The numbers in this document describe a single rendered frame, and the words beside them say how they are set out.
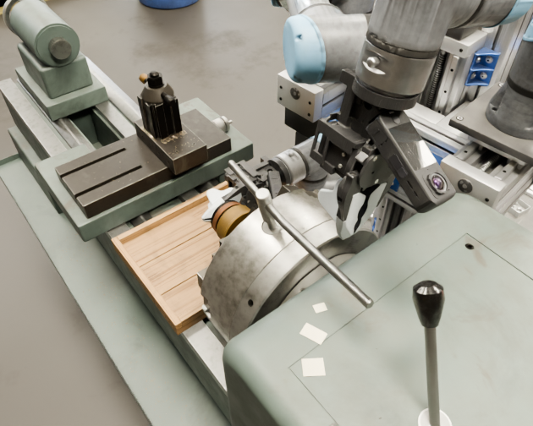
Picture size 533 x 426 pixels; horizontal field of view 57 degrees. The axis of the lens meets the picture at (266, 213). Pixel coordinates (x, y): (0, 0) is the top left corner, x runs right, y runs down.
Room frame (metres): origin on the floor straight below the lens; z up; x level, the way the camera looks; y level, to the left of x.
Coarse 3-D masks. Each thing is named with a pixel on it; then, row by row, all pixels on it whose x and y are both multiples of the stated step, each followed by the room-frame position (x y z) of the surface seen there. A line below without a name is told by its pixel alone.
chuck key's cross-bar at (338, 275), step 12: (240, 168) 0.57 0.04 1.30; (252, 192) 0.53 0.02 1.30; (276, 216) 0.47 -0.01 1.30; (288, 228) 0.45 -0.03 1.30; (300, 240) 0.42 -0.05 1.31; (312, 252) 0.40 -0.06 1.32; (324, 264) 0.37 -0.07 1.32; (336, 276) 0.35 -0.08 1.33; (348, 288) 0.33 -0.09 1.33; (360, 300) 0.31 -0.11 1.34; (372, 300) 0.31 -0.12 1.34
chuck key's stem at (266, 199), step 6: (258, 192) 0.51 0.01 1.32; (264, 192) 0.51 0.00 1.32; (258, 198) 0.50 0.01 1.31; (264, 198) 0.50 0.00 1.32; (270, 198) 0.50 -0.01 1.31; (258, 204) 0.50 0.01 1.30; (264, 204) 0.50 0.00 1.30; (264, 210) 0.50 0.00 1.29; (264, 216) 0.50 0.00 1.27; (270, 216) 0.50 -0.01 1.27; (270, 222) 0.50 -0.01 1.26; (270, 228) 0.51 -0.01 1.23
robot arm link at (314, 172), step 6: (312, 138) 0.89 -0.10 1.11; (318, 138) 0.89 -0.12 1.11; (300, 144) 0.88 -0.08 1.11; (306, 144) 0.87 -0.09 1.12; (318, 144) 0.87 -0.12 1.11; (294, 150) 0.85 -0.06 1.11; (300, 150) 0.85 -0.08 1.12; (306, 150) 0.85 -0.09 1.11; (300, 156) 0.83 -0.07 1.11; (306, 156) 0.83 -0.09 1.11; (306, 162) 0.82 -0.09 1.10; (312, 162) 0.83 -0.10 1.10; (306, 168) 0.82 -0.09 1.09; (312, 168) 0.83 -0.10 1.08; (318, 168) 0.84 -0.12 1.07; (306, 174) 0.82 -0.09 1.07; (312, 174) 0.84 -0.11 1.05; (318, 174) 0.84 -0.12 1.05; (324, 174) 0.85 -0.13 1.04; (312, 180) 0.84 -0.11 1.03
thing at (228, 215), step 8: (232, 200) 0.70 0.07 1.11; (224, 208) 0.67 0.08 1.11; (232, 208) 0.67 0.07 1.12; (240, 208) 0.67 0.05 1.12; (248, 208) 0.68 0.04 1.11; (216, 216) 0.66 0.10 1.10; (224, 216) 0.65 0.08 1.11; (232, 216) 0.65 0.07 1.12; (240, 216) 0.64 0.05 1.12; (216, 224) 0.65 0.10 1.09; (224, 224) 0.64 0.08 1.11; (232, 224) 0.63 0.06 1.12; (224, 232) 0.62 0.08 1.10
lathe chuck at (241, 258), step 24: (288, 192) 0.59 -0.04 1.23; (288, 216) 0.53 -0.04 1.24; (312, 216) 0.53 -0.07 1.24; (240, 240) 0.50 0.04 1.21; (264, 240) 0.49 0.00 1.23; (288, 240) 0.49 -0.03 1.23; (216, 264) 0.49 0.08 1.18; (240, 264) 0.47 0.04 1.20; (264, 264) 0.46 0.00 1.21; (216, 288) 0.46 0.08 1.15; (240, 288) 0.44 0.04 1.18; (216, 312) 0.44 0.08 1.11
